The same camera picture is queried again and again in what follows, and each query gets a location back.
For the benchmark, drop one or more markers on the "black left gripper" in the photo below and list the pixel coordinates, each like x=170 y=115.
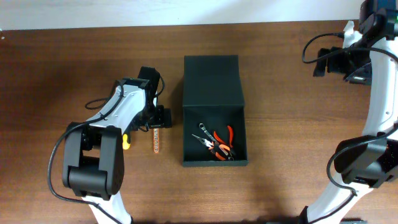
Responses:
x=165 y=118

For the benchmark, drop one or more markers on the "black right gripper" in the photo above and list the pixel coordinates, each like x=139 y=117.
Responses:
x=362 y=76

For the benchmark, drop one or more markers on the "orange socket bit rail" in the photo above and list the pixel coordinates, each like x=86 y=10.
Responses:
x=156 y=140

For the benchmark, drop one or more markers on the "silver ring spanner wrench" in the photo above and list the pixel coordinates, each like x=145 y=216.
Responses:
x=208 y=134

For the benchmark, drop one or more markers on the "yellow black screwdriver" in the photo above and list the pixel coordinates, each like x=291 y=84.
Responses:
x=126 y=141

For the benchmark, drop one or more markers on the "black storage box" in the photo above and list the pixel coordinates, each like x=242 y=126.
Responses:
x=212 y=95

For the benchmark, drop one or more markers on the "orange black handled pliers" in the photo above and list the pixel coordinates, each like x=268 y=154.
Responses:
x=221 y=151

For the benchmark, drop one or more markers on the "red handled small cutters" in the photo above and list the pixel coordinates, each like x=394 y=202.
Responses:
x=228 y=145

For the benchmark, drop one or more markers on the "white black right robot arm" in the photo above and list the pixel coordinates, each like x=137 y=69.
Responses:
x=359 y=165

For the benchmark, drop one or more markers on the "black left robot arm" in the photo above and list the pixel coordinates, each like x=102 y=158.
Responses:
x=93 y=161

